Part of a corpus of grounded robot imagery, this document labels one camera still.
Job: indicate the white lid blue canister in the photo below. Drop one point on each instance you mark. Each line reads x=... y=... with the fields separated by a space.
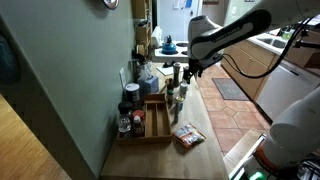
x=132 y=92

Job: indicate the white stove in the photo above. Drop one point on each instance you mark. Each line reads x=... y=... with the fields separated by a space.
x=172 y=21

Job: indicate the small blue label jar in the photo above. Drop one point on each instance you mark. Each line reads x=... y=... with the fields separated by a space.
x=179 y=103

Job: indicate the wooden tray organizer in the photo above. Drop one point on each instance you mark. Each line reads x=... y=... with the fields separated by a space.
x=156 y=120

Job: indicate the black pepper shaker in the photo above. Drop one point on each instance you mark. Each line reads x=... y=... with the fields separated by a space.
x=124 y=123

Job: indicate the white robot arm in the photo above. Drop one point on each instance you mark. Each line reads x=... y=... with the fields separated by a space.
x=296 y=131

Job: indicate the steel pepper grinder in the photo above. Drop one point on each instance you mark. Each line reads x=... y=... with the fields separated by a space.
x=176 y=70

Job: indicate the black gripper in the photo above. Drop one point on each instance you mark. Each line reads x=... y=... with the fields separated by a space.
x=197 y=67

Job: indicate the white wall outlet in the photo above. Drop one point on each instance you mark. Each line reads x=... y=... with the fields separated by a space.
x=122 y=77

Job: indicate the orange snack packet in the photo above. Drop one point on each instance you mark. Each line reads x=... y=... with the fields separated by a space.
x=188 y=135

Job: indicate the blue kettle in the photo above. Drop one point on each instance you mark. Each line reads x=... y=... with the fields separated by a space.
x=168 y=47

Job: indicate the grey floor mat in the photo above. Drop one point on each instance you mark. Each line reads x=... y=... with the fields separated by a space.
x=229 y=89

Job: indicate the slim steel grinder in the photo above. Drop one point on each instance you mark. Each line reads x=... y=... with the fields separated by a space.
x=176 y=114

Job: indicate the white salt shaker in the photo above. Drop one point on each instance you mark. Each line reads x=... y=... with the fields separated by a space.
x=183 y=89

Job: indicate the green lid bottle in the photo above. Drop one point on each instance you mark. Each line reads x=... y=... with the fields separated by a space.
x=170 y=97

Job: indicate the red lid spice jar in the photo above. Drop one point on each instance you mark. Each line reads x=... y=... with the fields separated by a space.
x=138 y=123

